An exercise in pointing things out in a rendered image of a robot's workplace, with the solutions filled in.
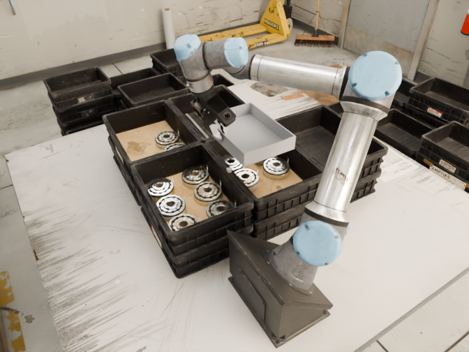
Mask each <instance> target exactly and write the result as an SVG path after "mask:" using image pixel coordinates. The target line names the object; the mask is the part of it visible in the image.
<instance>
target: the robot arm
mask: <svg viewBox="0 0 469 352"><path fill-rule="evenodd" d="M173 48H174V51H175V54H176V56H177V61H178V62H179V65H180V67H181V70H182V72H183V74H184V77H185V79H186V82H187V84H186V86H187V87H188V88H189V89H190V91H191V93H192V95H193V96H194V97H195V98H194V100H193V101H191V105H192V108H193V111H194V113H195V115H197V116H198V117H199V118H200V119H201V120H202V121H203V123H202V125H203V126H204V128H205V129H206V130H207V131H208V132H209V133H210V134H211V135H212V136H214V137H215V139H217V140H220V141H222V137H221V136H220V132H219V131H218V125H217V124H216V123H215V122H214V121H217V122H218V124H219V125H220V126H221V130H222V132H223V133H224V134H225V135H227V132H228V126H229V125H231V123H233V122H234V121H235V119H236V114H235V113H233V111H232V110H231V109H230V108H229V107H228V106H227V105H226V104H225V102H224V101H223V100H222V99H221V98H220V97H219V96H218V94H217V93H216V92H215V91H214V83H213V82H214V81H213V78H212V76H211V72H210V70H215V69H223V70H224V71H226V72H227V73H229V74H230V75H231V76H232V77H233V78H235V79H238V80H245V79H247V80H255V81H258V82H265V83H269V84H273V85H280V86H284V87H292V88H295V89H302V90H306V91H313V92H317V93H321V94H328V95H332V96H335V97H336V98H337V100H339V101H341V105H342V107H343V110H344V113H343V116H342V118H341V122H340V124H339V127H338V131H337V133H336V137H335V139H334V143H333V145H332V149H331V151H330V153H329V157H328V159H327V163H326V166H325V169H324V172H323V174H322V178H321V180H320V184H319V187H318V190H317V192H316V195H315V198H314V201H313V202H311V203H309V204H307V205H306V207H305V209H304V213H303V214H302V217H301V221H300V223H299V227H298V229H297V230H296V231H295V232H294V233H293V234H292V236H291V237H290V239H289V240H288V241H287V242H285V243H283V244H282V245H280V246H279V247H277V248H275V249H274V250H273V251H272V252H271V253H270V254H269V255H268V259H269V262H270V263H271V265H272V266H273V267H274V269H275V270H276V271H277V272H278V273H279V274H280V275H281V276H282V277H283V278H284V279H286V280H287V281H289V282H290V283H291V284H292V285H294V286H296V287H297V288H300V289H303V290H308V289H309V288H310V286H311V285H312V283H313V280H314V278H315V275H316V272H317V271H318V268H319V267H322V266H326V265H329V264H330V263H333V262H334V261H335V260H336V259H337V258H338V256H339V255H340V253H341V249H342V242H343V238H344V237H345V235H347V233H348V231H349V230H350V225H349V223H350V220H349V218H348V215H347V209H348V205H349V204H350V200H351V198H352V194H353V192H354V190H355V186H356V183H357V180H358V178H359V174H360V172H361V169H362V166H363V164H364V160H365V158H366V155H367V152H368V150H369V146H370V144H371V141H372V138H373V134H374V132H375V129H376V126H377V124H378V121H379V120H381V119H382V118H384V117H386V116H387V115H388V112H389V109H390V107H391V104H392V101H393V98H394V95H395V93H396V90H397V89H398V88H399V86H400V84H401V80H402V72H401V67H400V64H399V63H398V61H397V60H396V59H395V58H394V57H393V56H392V55H390V54H388V53H386V52H382V51H372V52H367V53H365V54H363V55H362V56H360V57H359V58H358V59H357V60H356V61H355V62H354V63H353V64H352V66H345V67H343V68H333V67H328V66H321V65H316V64H308V63H304V62H299V61H291V60H287V59H279V58H275V57H267V56H262V55H258V54H250V53H248V48H247V44H246V41H245V40H244V39H243V38H228V39H223V40H217V41H209V42H201V41H200V39H199V38H198V36H196V35H195V34H186V35H183V36H181V37H179V38H178V39H177V40H176V41H175V42H174V46H173ZM193 102H194V103H193ZM194 108H195V109H194ZM195 110H196V111H195Z"/></svg>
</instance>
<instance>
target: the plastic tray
mask: <svg viewBox="0 0 469 352"><path fill-rule="evenodd" d="M230 109H231V110H232V111H233V113H235V114H236V119H235V121H234V122H233V123H231V125H229V126H228V132H227V135H225V134H224V133H223V132H222V130H221V126H220V125H219V124H218V122H217V121H214V122H215V123H216V124H217V125H218V131H219V132H220V136H221V137H222V141H220V140H217V139H216V140H217V141H218V142H219V143H220V144H221V145H222V146H223V147H224V148H225V149H226V150H227V151H228V152H229V153H230V154H231V155H232V156H233V157H234V158H235V159H236V160H237V161H238V162H239V163H240V164H242V165H243V167H246V166H249V165H251V164H254V163H257V162H259V161H263V160H265V159H268V158H271V157H273V156H276V155H279V154H282V153H285V152H288V151H290V150H293V149H294V148H295V141H296V136H295V135H294V134H292V133H291V132H289V130H287V129H286V128H285V127H283V126H282V125H280V124H279V123H278V122H277V121H275V120H274V119H272V118H271V117H270V116H269V115H267V114H266V113H265V112H263V111H262V110H261V109H259V108H258V107H257V106H256V105H254V104H253V103H251V102H250V103H246V104H243V105H238V106H235V107H233V108H230Z"/></svg>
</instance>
